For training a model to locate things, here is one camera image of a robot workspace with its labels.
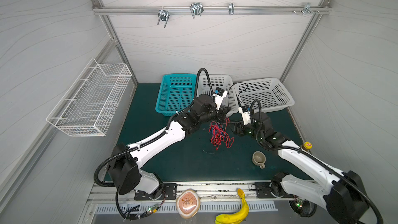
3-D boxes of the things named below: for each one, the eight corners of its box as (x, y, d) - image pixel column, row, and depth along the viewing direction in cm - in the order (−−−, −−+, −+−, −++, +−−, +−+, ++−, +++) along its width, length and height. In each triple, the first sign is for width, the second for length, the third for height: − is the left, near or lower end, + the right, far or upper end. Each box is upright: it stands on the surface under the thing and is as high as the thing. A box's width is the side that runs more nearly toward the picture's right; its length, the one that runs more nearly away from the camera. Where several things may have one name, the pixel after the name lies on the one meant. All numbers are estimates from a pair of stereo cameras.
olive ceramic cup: (250, 166, 83) (252, 163, 79) (251, 152, 88) (254, 149, 84) (262, 169, 82) (265, 167, 78) (262, 156, 87) (266, 152, 83)
